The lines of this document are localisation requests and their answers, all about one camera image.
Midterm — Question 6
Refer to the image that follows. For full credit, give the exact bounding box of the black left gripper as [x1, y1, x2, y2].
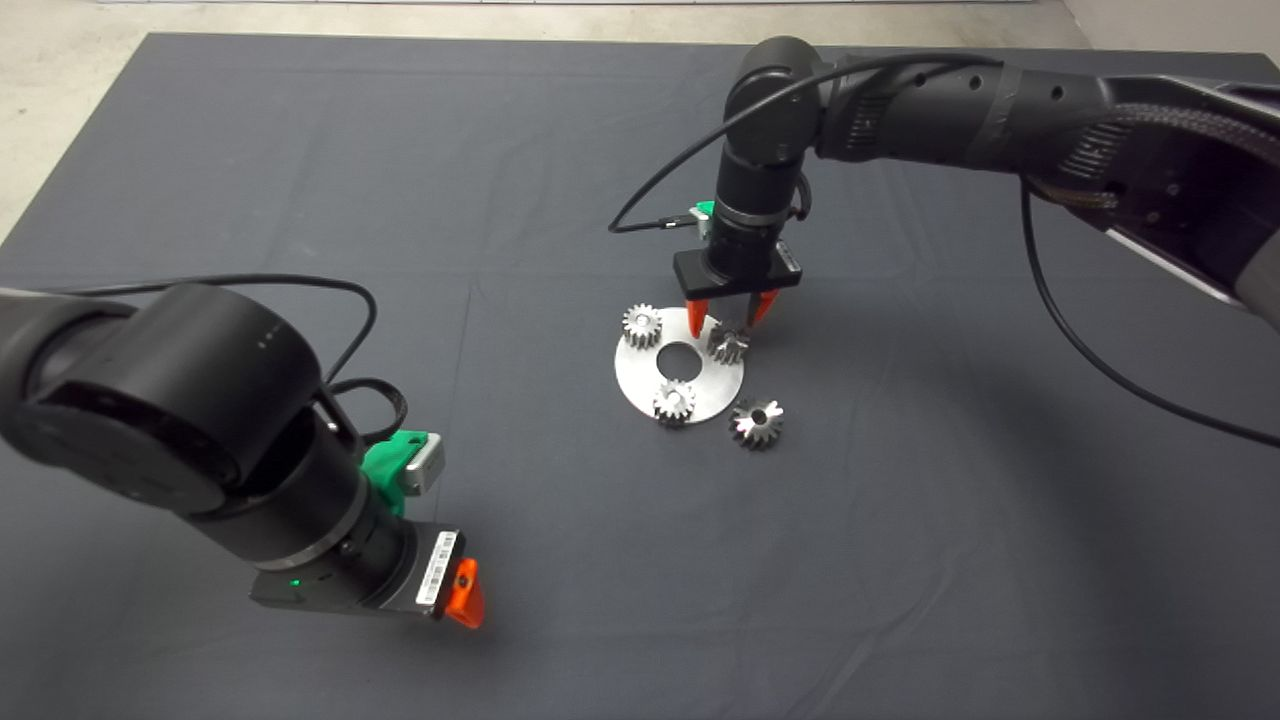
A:
[250, 520, 486, 630]

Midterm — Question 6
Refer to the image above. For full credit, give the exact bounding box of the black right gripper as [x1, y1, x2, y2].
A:
[672, 220, 804, 341]

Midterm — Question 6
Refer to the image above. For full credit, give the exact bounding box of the small steel gear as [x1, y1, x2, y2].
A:
[622, 304, 664, 350]
[652, 379, 698, 428]
[707, 320, 753, 366]

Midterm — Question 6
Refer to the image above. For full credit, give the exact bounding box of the large steel gear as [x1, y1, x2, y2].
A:
[730, 396, 784, 451]

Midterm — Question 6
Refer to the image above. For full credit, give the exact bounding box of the round metal plate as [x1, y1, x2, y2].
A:
[613, 305, 746, 424]

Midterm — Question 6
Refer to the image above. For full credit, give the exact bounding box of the dark grey table cloth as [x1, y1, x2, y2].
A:
[0, 33, 1280, 720]

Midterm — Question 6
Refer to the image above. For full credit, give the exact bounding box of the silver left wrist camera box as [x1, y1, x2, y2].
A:
[400, 432, 446, 498]

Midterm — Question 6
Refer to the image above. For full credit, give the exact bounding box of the green left camera mount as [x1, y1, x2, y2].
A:
[360, 430, 431, 519]

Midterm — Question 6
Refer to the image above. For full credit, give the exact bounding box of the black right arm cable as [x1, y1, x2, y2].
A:
[608, 52, 1280, 448]

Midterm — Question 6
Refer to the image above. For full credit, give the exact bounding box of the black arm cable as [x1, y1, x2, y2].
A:
[608, 52, 1280, 448]
[40, 274, 409, 446]

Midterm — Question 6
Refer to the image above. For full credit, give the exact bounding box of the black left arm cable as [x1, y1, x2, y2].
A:
[40, 274, 409, 446]

